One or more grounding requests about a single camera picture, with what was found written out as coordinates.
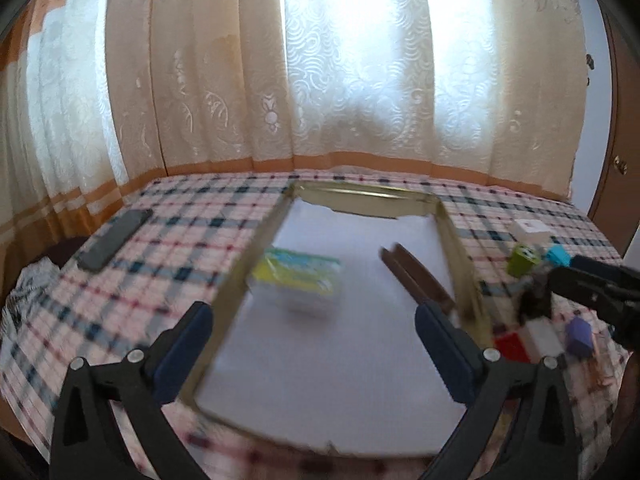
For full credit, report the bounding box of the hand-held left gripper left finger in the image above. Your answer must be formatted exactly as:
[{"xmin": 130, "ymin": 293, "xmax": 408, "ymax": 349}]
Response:
[{"xmin": 50, "ymin": 301, "xmax": 216, "ymax": 480}]

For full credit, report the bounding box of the white paper sheet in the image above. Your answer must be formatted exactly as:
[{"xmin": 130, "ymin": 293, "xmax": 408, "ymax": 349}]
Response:
[{"xmin": 197, "ymin": 197, "xmax": 468, "ymax": 448}]

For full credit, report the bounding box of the green block with soccer ball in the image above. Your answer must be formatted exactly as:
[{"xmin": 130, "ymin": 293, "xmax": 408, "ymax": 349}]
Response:
[{"xmin": 507, "ymin": 242, "xmax": 543, "ymax": 277}]

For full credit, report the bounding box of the cyan building block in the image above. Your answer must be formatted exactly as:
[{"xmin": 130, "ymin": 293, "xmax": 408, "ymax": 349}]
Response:
[{"xmin": 545, "ymin": 245, "xmax": 574, "ymax": 268}]

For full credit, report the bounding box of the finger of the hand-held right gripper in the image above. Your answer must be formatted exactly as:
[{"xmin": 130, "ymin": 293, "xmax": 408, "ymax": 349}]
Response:
[
  {"xmin": 546, "ymin": 266, "xmax": 640, "ymax": 323},
  {"xmin": 570, "ymin": 255, "xmax": 640, "ymax": 291}
]

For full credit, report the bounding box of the gold metal tray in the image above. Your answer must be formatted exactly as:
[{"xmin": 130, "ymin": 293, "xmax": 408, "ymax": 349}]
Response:
[{"xmin": 177, "ymin": 180, "xmax": 493, "ymax": 461}]

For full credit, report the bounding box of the brown wooden door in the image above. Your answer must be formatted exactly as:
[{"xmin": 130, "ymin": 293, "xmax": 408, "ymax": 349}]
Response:
[{"xmin": 587, "ymin": 5, "xmax": 640, "ymax": 256}]

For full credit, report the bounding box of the plaid tablecloth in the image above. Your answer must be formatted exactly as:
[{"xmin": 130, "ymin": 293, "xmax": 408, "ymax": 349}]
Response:
[{"xmin": 0, "ymin": 172, "xmax": 631, "ymax": 463}]

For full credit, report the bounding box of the small white box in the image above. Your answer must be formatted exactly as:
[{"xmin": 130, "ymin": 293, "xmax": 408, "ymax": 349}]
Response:
[{"xmin": 511, "ymin": 218, "xmax": 551, "ymax": 243}]

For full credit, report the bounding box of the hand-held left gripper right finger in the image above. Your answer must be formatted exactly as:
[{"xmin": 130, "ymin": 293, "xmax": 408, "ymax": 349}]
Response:
[{"xmin": 415, "ymin": 304, "xmax": 583, "ymax": 480}]

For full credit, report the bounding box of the brown wooden comb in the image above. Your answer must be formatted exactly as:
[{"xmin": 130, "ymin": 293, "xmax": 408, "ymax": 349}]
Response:
[{"xmin": 380, "ymin": 243, "xmax": 458, "ymax": 311}]

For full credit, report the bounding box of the red block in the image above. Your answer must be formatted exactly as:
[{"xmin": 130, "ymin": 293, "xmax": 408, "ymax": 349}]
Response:
[{"xmin": 492, "ymin": 331, "xmax": 531, "ymax": 363}]

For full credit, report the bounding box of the striped grey cloth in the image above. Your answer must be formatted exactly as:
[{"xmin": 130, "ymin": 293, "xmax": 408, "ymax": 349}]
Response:
[{"xmin": 4, "ymin": 257, "xmax": 62, "ymax": 313}]

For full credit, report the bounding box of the white block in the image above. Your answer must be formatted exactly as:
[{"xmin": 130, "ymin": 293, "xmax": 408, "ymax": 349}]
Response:
[{"xmin": 520, "ymin": 321, "xmax": 566, "ymax": 358}]

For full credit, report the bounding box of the cream lace curtain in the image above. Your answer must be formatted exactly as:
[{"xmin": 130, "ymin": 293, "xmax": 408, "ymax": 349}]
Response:
[{"xmin": 0, "ymin": 0, "xmax": 590, "ymax": 266}]

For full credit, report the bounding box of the purple block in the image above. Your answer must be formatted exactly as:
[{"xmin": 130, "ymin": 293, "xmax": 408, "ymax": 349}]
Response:
[{"xmin": 565, "ymin": 316, "xmax": 596, "ymax": 361}]

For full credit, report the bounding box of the black smartphone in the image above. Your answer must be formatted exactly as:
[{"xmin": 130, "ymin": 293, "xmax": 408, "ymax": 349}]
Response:
[{"xmin": 75, "ymin": 208, "xmax": 153, "ymax": 272}]

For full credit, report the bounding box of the green label plastic packet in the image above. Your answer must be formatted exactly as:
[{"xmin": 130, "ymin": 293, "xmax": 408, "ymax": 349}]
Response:
[{"xmin": 248, "ymin": 247, "xmax": 346, "ymax": 318}]

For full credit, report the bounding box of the dark sock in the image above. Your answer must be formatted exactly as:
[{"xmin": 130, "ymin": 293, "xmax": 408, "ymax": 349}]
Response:
[{"xmin": 510, "ymin": 272, "xmax": 553, "ymax": 323}]

